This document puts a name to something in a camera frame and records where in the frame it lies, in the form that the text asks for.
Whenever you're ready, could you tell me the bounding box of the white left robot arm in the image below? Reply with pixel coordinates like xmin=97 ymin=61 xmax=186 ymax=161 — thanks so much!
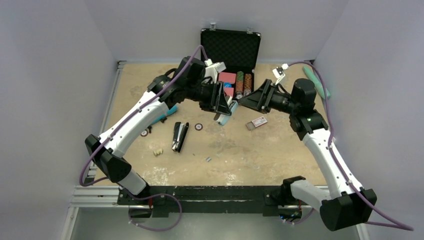
xmin=85 ymin=56 xmax=232 ymax=205

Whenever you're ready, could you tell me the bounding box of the blue marker pen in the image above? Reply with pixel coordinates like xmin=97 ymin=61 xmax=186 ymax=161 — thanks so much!
xmin=152 ymin=105 xmax=178 ymax=124

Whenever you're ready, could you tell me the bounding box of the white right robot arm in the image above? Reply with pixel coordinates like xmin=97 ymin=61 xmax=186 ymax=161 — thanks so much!
xmin=237 ymin=78 xmax=377 ymax=231

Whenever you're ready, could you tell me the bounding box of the black stapler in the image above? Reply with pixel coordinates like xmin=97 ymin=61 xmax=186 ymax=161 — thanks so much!
xmin=171 ymin=122 xmax=190 ymax=153

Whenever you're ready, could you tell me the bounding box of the light blue stapler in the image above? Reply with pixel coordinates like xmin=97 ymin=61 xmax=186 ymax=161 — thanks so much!
xmin=213 ymin=100 xmax=239 ymax=127

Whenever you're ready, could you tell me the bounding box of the pink card deck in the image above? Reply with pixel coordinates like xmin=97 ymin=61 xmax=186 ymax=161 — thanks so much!
xmin=218 ymin=72 xmax=237 ymax=84

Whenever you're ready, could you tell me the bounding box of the small beige staple strip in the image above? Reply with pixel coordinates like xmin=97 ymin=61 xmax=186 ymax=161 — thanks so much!
xmin=153 ymin=148 xmax=164 ymax=157

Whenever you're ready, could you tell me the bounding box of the black poker chip case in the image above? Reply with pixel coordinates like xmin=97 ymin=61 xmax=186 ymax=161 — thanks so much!
xmin=200 ymin=28 xmax=262 ymax=100

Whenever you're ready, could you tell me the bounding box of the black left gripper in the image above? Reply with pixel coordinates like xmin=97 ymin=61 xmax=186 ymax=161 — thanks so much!
xmin=185 ymin=79 xmax=232 ymax=115

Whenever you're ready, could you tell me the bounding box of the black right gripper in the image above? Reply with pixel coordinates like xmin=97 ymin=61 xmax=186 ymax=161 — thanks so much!
xmin=237 ymin=79 xmax=299 ymax=115

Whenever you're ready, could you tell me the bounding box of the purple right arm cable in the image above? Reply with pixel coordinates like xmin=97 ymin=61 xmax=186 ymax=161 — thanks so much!
xmin=281 ymin=61 xmax=415 ymax=232

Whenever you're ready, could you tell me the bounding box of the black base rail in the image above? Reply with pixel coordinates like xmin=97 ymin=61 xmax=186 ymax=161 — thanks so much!
xmin=117 ymin=185 xmax=308 ymax=218

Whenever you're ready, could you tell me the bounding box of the staple box red white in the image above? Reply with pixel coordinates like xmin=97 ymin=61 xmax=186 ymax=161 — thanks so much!
xmin=246 ymin=116 xmax=268 ymax=131

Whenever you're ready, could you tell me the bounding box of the aluminium frame rail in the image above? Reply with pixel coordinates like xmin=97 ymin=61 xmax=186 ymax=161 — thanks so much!
xmin=59 ymin=60 xmax=370 ymax=240

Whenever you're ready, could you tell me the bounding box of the teal green cylinder tool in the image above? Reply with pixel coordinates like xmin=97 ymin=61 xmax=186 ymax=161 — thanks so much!
xmin=302 ymin=66 xmax=331 ymax=99

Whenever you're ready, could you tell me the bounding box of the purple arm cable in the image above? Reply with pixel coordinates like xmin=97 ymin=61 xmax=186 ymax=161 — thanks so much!
xmin=78 ymin=44 xmax=210 ymax=232
xmin=281 ymin=61 xmax=415 ymax=232

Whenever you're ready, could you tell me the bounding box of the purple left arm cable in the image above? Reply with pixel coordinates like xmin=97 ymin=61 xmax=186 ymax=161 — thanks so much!
xmin=78 ymin=44 xmax=210 ymax=232

